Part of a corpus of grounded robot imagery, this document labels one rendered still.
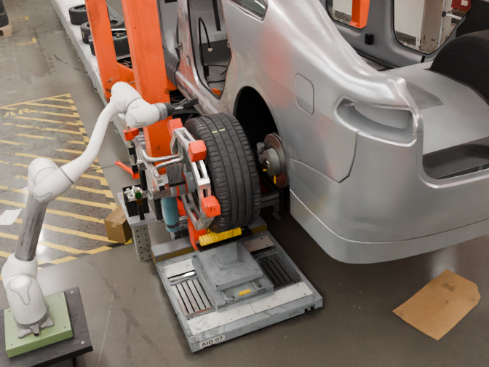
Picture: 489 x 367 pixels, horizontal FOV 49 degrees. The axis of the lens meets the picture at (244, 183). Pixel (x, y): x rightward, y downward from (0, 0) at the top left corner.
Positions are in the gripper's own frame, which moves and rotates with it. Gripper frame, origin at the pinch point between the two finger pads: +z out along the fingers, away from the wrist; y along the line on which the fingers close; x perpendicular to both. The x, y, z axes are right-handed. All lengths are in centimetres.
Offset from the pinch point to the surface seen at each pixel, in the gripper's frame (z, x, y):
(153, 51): 0.3, 28.7, -26.9
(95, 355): -73, -129, -36
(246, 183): -3, -41, 34
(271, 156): 31, -38, 23
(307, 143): -1, -19, 76
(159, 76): 3.3, 14.5, -29.4
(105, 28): 83, 48, -202
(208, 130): -4.9, -13.9, 14.6
